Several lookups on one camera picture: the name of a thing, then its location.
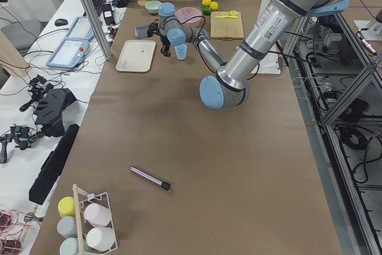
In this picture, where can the blue plastic cup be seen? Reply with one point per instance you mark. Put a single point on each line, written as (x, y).
(181, 51)

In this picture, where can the green cup in rack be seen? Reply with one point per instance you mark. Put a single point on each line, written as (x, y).
(69, 246)

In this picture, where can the teach pendant far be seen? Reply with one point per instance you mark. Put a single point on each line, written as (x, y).
(81, 29)

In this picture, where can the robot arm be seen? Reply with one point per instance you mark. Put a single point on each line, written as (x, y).
(228, 85)

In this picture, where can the grey folded cloth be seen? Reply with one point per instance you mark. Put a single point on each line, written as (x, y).
(143, 32)

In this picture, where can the green lime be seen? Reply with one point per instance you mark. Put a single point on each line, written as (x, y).
(207, 10)

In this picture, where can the pink cup in rack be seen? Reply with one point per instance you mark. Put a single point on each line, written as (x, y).
(97, 215)

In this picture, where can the wooden cutting board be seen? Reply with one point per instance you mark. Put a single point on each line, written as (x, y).
(226, 28)

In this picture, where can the yellow lemon near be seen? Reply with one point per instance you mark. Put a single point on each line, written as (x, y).
(214, 6)

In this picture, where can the teach pendant near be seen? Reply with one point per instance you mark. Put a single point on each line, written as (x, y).
(68, 54)

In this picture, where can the yellow lemon far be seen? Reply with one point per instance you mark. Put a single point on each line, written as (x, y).
(206, 3)

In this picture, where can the aluminium frame post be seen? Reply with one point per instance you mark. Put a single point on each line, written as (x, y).
(97, 28)

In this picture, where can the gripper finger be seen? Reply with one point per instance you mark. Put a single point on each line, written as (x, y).
(164, 50)
(168, 48)

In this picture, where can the black computer mouse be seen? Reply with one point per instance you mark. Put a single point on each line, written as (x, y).
(60, 22)

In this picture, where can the grey cup in rack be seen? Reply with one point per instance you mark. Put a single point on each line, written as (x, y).
(67, 228)

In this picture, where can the white wire cup rack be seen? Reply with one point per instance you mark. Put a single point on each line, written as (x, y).
(82, 200)

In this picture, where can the mint green bowl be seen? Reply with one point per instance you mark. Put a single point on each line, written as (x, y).
(153, 6)

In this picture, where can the cream rabbit tray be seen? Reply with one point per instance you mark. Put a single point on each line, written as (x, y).
(136, 56)

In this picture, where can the yellow lemon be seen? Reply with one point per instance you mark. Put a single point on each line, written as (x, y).
(214, 6)
(206, 3)

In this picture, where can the teach pendant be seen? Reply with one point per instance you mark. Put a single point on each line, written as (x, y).
(81, 29)
(68, 54)

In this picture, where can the white cup in rack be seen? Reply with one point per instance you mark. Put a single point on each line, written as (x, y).
(101, 239)

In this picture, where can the yellow cup in rack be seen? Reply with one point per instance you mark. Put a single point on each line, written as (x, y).
(66, 207)

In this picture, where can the black bar device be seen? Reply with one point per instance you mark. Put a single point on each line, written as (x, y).
(53, 167)

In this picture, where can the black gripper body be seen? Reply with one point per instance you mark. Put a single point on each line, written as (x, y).
(163, 40)

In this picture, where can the pink bowl of ice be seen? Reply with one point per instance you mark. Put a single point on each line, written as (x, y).
(189, 16)

